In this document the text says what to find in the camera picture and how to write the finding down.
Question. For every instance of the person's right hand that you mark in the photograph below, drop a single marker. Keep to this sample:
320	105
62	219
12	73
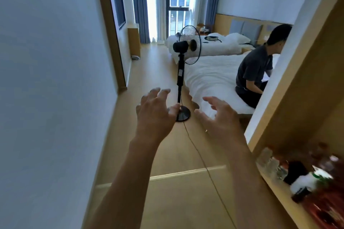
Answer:
225	126

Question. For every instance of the person's left hand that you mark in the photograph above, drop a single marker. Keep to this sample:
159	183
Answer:
154	121

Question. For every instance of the person's right forearm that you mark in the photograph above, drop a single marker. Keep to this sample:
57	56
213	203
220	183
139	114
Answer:
252	191

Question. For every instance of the person's left forearm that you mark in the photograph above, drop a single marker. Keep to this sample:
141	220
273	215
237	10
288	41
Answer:
126	188

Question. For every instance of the black standing fan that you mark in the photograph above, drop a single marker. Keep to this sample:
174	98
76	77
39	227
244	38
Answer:
180	70

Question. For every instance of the white papers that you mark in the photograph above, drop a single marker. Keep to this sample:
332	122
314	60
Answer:
266	78

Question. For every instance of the white desk telephone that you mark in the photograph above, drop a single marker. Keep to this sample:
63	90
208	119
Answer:
135	57

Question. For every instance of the wooden desk partition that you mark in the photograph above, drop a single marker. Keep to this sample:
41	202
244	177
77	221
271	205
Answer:
133	41

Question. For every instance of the small dark bottle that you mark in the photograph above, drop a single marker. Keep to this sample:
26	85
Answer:
295	172

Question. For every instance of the black white bag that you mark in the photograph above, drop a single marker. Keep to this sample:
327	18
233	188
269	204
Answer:
212	38

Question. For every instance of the white spray bottle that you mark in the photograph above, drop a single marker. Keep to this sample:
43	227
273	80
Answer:
306	181

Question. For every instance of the grey headboard cushion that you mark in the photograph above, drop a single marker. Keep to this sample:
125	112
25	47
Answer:
236	26
252	31
271	28

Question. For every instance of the wooden headboard panel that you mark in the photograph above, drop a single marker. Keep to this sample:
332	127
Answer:
221	23

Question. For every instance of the wooden chair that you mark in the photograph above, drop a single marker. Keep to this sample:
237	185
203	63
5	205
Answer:
200	26

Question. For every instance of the red box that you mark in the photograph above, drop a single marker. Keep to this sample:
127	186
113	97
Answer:
328	210

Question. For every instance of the wooden television wall panel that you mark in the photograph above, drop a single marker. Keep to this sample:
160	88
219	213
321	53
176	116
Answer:
103	8

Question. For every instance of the black wall television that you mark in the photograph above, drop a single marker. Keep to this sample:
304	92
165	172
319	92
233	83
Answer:
118	0

